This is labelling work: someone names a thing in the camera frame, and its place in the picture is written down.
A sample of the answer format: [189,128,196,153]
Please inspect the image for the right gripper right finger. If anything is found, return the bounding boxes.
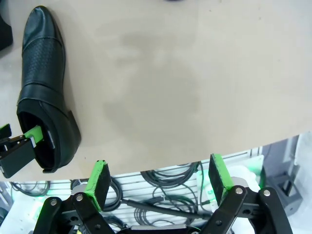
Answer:
[201,153,293,234]

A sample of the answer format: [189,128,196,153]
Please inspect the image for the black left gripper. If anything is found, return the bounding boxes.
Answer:
[0,123,45,179]

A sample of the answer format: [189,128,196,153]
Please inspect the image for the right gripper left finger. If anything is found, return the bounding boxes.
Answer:
[33,159,115,234]

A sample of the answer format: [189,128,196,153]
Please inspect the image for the black leather shoe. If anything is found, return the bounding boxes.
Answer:
[16,6,82,174]

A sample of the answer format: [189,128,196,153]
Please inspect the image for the black shoe stand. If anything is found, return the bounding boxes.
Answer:
[0,13,14,52]

